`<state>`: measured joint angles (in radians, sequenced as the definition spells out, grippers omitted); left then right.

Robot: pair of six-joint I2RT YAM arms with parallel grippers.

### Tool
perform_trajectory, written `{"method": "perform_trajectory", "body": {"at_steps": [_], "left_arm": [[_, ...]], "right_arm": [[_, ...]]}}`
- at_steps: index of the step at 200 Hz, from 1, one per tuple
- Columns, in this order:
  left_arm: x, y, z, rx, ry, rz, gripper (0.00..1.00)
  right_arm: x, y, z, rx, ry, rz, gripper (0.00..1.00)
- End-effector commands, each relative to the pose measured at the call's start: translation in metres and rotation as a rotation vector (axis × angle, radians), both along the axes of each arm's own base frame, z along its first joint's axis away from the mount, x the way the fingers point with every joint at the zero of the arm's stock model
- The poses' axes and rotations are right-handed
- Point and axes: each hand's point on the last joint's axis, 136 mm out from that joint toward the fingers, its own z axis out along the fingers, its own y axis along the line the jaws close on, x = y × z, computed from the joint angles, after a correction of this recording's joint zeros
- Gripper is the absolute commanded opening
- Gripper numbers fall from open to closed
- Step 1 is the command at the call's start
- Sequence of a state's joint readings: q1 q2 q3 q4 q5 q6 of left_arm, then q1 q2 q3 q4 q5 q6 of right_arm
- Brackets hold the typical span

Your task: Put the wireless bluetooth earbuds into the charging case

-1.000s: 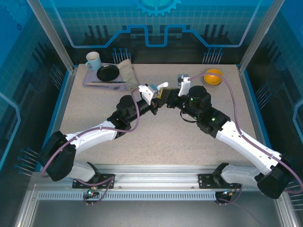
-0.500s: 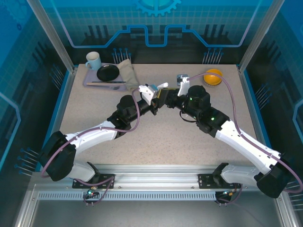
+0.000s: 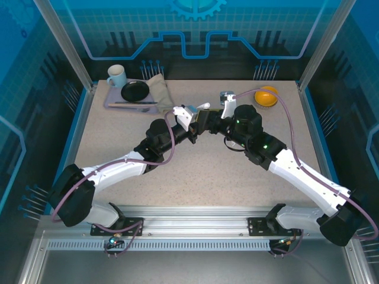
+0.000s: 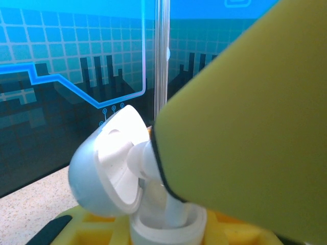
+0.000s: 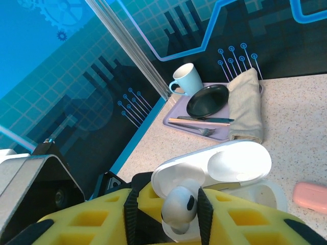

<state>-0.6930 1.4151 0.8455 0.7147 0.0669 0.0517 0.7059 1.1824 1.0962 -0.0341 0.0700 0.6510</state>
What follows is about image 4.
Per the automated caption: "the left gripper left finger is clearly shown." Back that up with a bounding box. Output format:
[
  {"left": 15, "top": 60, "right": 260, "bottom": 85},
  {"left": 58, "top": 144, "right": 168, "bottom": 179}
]
[{"left": 30, "top": 206, "right": 134, "bottom": 245}]

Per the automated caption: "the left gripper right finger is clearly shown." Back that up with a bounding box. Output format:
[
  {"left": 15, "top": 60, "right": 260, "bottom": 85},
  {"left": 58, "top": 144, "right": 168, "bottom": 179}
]
[{"left": 203, "top": 208, "right": 289, "bottom": 245}]

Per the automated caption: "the white earbud charging case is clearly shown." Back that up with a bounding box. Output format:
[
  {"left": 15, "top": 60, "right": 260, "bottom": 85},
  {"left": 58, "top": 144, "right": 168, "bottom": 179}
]
[{"left": 67, "top": 104, "right": 208, "bottom": 245}]

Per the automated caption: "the white wireless earbud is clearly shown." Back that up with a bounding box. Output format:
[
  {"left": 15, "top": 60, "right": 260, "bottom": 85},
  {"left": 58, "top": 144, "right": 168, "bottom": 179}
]
[{"left": 127, "top": 141, "right": 191, "bottom": 228}]

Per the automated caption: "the aluminium frame post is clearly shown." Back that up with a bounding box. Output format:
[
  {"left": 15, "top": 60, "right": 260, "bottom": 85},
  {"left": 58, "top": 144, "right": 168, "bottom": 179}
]
[{"left": 154, "top": 0, "right": 171, "bottom": 126}]

